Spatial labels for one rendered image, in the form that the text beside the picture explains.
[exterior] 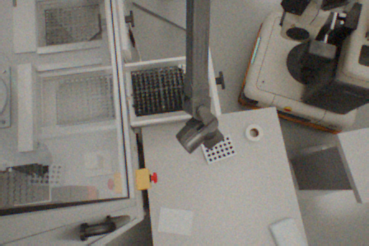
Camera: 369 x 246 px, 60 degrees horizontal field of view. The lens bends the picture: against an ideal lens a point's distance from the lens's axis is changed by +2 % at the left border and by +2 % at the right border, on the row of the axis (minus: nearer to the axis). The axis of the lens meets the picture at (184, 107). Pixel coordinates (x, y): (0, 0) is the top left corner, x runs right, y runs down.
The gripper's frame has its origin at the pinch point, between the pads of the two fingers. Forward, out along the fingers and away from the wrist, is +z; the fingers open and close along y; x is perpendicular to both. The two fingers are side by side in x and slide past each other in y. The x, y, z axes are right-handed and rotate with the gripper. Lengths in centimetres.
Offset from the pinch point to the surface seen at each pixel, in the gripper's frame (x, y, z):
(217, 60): 54, -54, 95
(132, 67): -5.9, -41.5, 6.9
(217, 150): 2.8, 4.3, 18.4
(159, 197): -26.3, 5.2, 21.5
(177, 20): 48, -95, 90
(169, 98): -1.2, -22.5, 9.2
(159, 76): 0.3, -31.0, 5.7
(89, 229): -32, 9, -56
